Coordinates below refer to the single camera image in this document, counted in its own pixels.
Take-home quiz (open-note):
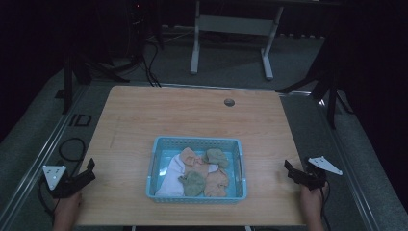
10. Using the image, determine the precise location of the black rectangular floor frame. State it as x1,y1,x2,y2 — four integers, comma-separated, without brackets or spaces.
68,113,93,127

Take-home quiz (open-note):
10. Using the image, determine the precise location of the black floor cable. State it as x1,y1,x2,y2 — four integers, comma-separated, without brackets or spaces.
140,40,163,89

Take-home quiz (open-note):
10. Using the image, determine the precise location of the person's right hand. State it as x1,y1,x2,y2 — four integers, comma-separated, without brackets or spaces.
299,181,330,217

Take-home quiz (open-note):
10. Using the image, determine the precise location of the pink sock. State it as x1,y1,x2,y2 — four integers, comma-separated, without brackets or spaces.
203,168,230,198
179,146,210,177

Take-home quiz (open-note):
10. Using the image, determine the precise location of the white desk frame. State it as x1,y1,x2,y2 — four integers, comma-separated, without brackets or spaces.
189,0,285,81

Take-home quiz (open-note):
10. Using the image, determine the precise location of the black metal stand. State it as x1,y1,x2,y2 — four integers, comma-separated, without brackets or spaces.
274,62,354,130
62,52,131,116

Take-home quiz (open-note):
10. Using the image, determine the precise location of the person's left hand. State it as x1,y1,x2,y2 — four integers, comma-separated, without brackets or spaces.
52,191,83,221

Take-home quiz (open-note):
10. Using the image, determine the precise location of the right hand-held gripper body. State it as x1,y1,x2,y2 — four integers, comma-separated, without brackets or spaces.
296,155,344,192

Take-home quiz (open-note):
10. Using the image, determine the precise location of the green sock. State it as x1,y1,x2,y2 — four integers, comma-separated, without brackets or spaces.
202,147,230,169
177,170,207,197

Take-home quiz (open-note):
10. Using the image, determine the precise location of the light blue plastic basket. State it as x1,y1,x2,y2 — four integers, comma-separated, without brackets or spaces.
145,136,248,205

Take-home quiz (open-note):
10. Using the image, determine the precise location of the right hand-held gripper cable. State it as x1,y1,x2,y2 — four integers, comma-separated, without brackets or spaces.
319,181,332,231

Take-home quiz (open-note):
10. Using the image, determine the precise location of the looped black cable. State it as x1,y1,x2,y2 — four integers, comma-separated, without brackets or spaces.
58,137,88,163

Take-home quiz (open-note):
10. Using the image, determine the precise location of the hand-held gripper cable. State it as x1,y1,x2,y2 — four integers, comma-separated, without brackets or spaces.
319,181,332,231
37,176,56,222

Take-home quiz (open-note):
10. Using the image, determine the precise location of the left hand-held gripper cable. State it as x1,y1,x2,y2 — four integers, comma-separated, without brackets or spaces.
37,176,56,222

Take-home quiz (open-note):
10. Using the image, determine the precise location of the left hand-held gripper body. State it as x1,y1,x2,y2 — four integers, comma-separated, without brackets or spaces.
42,165,89,199

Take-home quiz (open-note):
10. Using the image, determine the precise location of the metal floor rail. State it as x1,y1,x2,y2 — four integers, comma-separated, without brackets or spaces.
0,84,91,227
316,95,384,231

